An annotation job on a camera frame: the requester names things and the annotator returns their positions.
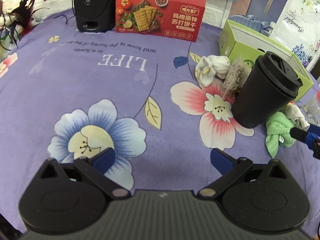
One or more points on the black speaker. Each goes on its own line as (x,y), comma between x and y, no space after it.
(95,16)

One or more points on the floral plastic bag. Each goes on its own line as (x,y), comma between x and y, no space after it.
(298,29)

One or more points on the dark feather decoration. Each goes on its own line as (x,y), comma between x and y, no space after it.
(18,23)

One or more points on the dark blue bedroom poster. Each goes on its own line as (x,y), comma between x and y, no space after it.
(262,16)

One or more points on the purple floral tablecloth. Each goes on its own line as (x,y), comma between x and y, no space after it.
(67,94)

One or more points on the white knotted sock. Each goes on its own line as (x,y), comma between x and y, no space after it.
(209,67)

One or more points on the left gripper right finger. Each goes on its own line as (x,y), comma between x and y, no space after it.
(231,170)

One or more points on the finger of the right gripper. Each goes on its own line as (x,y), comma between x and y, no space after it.
(309,137)

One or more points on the green towel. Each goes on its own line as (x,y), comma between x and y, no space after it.
(278,128)

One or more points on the black coffee cup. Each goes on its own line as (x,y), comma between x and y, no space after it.
(271,85)

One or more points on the glass jar pink lid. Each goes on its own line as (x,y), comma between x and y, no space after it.
(311,110)

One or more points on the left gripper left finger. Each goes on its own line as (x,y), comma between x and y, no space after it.
(93,171)

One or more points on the red cracker box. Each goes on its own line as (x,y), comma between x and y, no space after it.
(168,18)

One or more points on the green cardboard box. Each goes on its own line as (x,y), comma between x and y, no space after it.
(237,40)

